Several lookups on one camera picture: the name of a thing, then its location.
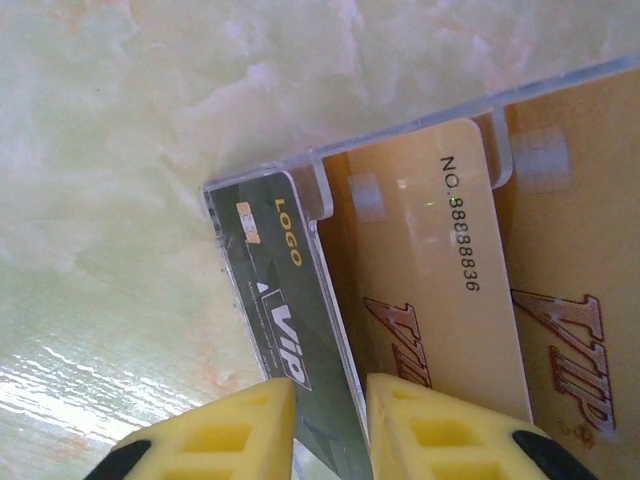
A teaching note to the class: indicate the clear acrylic card stand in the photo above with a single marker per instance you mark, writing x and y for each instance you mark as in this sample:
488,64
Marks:
307,187

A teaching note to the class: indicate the gold VIP card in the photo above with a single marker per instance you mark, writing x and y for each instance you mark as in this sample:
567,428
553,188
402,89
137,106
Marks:
342,260
575,250

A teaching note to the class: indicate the pale gold numbered card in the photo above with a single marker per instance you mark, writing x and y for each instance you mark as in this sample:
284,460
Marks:
440,300

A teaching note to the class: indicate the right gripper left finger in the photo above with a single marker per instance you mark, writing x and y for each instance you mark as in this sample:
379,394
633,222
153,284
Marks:
210,435

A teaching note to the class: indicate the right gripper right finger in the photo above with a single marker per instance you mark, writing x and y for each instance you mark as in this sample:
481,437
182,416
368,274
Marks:
450,440

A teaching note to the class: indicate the black VIP card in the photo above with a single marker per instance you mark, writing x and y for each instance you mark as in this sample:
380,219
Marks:
280,280

